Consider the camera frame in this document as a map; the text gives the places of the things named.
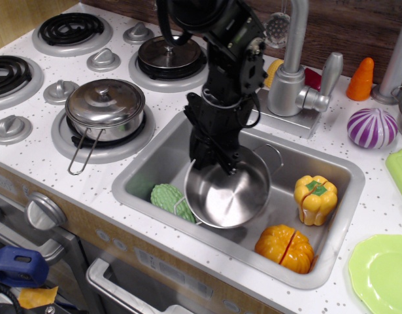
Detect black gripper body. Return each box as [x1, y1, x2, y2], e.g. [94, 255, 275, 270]
[184, 93, 253, 175]

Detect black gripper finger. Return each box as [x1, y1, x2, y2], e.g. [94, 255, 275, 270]
[190, 135, 216, 170]

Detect steel pot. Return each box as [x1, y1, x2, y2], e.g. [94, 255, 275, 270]
[184, 144, 284, 229]

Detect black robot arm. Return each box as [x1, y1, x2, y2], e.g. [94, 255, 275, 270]
[156, 1, 267, 175]

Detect dark steel pot lid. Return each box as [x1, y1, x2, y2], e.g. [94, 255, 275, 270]
[138, 36, 202, 69]

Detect grey toy sink basin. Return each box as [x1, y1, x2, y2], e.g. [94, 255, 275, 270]
[112, 113, 365, 289]

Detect green toy bitter gourd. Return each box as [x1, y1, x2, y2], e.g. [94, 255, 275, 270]
[150, 184, 195, 223]

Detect rear right stove burner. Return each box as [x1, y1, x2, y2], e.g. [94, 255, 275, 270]
[128, 46, 209, 93]

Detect stove burner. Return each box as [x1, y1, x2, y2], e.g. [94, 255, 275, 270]
[32, 12, 113, 58]
[0, 56, 44, 111]
[50, 103, 156, 165]
[128, 46, 209, 93]

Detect silver toy faucet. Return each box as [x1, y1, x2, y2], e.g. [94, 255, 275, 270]
[258, 1, 343, 139]

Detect yellow toy corn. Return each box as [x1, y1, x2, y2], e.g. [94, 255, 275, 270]
[264, 59, 284, 88]

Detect steel lidded saucepan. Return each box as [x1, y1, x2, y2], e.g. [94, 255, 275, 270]
[65, 79, 155, 166]

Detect yellow toy bell pepper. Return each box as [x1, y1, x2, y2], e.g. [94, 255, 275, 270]
[293, 175, 338, 226]

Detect hanging steel strainer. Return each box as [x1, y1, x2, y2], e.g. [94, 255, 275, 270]
[265, 1, 290, 49]

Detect orange toy pumpkin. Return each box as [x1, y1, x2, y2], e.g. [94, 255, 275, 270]
[254, 224, 314, 274]

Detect silver stove knob rear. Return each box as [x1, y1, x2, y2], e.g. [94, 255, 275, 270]
[123, 22, 154, 44]

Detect silver stove knob middle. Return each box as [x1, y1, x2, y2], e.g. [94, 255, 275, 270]
[86, 48, 121, 73]

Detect front right stove burner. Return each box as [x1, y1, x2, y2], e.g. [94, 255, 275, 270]
[50, 103, 156, 165]

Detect orange toy carrot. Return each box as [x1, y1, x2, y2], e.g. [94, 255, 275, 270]
[346, 58, 375, 101]

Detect purple striped toy onion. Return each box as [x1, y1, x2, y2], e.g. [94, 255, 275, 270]
[346, 108, 398, 149]

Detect silver stove knob left-centre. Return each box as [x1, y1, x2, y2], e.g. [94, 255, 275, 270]
[43, 80, 78, 105]

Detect grey dishwasher door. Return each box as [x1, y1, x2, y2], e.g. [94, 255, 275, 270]
[86, 258, 212, 313]

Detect silver oven knob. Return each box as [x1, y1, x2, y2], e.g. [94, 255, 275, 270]
[24, 192, 67, 231]

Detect rear left stove burner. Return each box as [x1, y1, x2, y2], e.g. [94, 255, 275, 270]
[32, 12, 113, 58]

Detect silver stove knob front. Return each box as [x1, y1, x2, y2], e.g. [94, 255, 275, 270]
[0, 115, 33, 145]

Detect grey metal pole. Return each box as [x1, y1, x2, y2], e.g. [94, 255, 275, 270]
[371, 26, 402, 105]

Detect front left stove burner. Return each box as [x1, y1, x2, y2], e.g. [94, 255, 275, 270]
[0, 56, 44, 111]

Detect light green plate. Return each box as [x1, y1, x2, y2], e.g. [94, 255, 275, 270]
[348, 234, 402, 313]

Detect blue clamp tool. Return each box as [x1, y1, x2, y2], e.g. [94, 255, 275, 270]
[0, 246, 49, 288]

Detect silver oven door handle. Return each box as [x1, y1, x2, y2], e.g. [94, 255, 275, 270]
[0, 194, 67, 265]

